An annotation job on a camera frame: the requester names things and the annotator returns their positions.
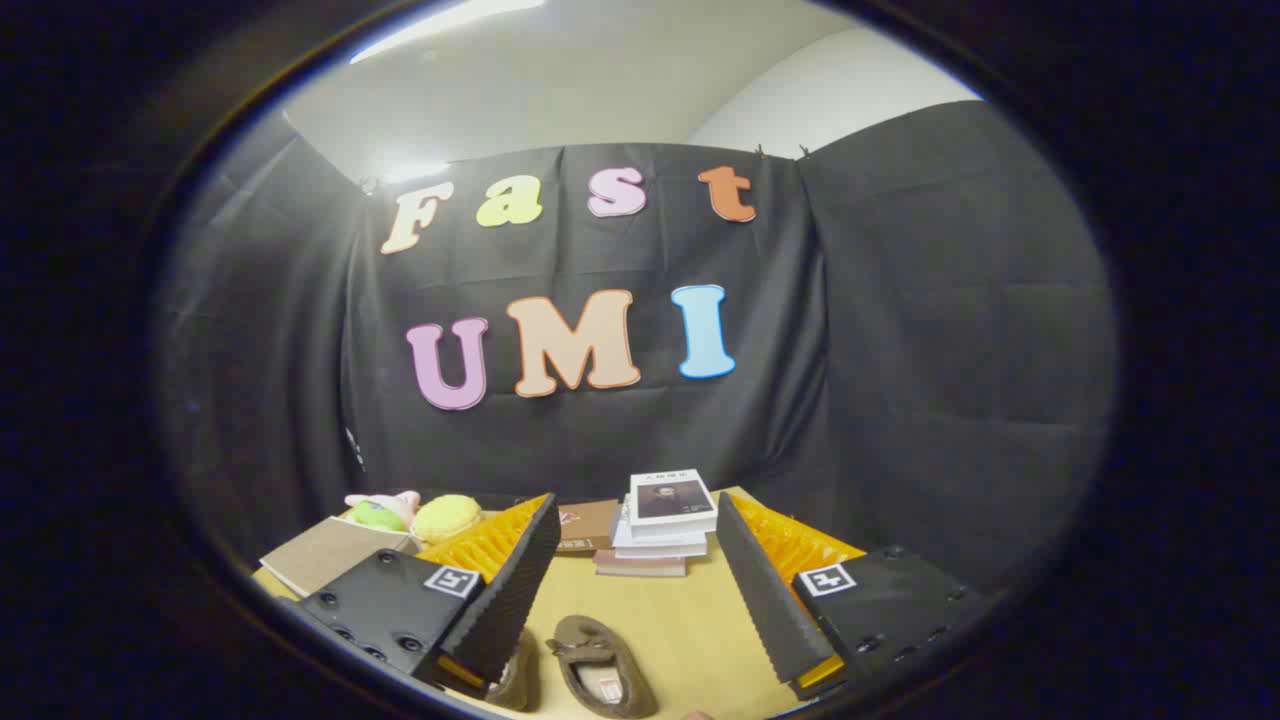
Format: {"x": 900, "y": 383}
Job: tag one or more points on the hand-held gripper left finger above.
{"x": 500, "y": 600}

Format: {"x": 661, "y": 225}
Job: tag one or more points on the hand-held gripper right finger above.
{"x": 765, "y": 600}

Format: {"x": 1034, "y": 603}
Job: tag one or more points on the brown fuzzy shoe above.
{"x": 582, "y": 633}
{"x": 522, "y": 680}

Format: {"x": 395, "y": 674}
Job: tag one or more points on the beige fabric storage box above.
{"x": 330, "y": 555}

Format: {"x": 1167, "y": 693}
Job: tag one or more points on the yellow plush toy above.
{"x": 447, "y": 518}

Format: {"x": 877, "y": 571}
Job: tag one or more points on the brown book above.
{"x": 590, "y": 525}

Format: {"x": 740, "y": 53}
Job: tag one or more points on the pink book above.
{"x": 640, "y": 566}

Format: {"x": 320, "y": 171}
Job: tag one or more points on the white portrait cover book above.
{"x": 670, "y": 498}

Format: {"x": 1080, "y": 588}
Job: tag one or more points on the pink and green plush toy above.
{"x": 378, "y": 515}

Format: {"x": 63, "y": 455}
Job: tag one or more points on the ceiling light panel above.
{"x": 450, "y": 18}

